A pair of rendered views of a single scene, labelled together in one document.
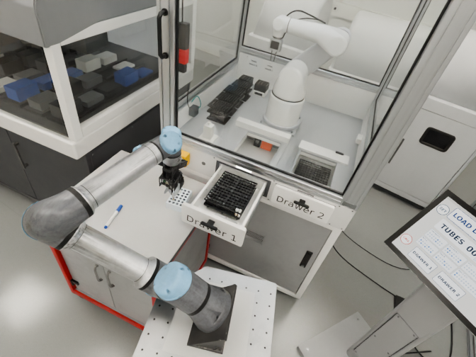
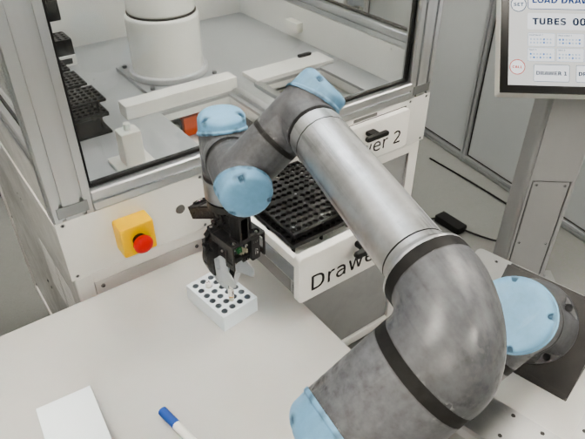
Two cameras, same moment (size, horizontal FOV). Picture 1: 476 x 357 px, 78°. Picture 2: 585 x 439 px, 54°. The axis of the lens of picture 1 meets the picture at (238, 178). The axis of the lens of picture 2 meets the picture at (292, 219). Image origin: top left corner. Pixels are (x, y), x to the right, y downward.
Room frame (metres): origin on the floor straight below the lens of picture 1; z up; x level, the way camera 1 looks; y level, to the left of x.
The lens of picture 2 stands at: (0.34, 0.83, 1.60)
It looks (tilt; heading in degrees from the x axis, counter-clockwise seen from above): 37 degrees down; 309
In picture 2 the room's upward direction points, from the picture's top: straight up
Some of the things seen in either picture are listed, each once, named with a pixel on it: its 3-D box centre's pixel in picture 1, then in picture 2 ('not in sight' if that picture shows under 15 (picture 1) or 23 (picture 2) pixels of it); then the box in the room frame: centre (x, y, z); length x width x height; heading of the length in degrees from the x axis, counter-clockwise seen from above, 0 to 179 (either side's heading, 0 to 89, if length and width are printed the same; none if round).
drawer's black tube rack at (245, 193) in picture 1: (231, 195); (295, 205); (0.98, 0.02, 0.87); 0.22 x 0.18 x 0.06; 165
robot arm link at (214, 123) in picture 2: (171, 142); (224, 145); (0.91, 0.28, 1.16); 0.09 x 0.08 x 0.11; 146
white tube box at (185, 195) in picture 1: (179, 199); (221, 298); (0.98, 0.26, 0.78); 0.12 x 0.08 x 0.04; 172
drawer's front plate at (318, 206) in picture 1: (301, 203); (366, 141); (1.02, -0.32, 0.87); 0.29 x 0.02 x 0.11; 75
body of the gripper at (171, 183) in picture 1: (171, 173); (232, 227); (0.91, 0.28, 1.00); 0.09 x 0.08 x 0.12; 172
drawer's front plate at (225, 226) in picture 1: (212, 224); (355, 251); (0.79, 0.07, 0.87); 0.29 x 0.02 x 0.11; 75
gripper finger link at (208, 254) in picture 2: not in sight; (215, 253); (0.94, 0.30, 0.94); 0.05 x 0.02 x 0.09; 82
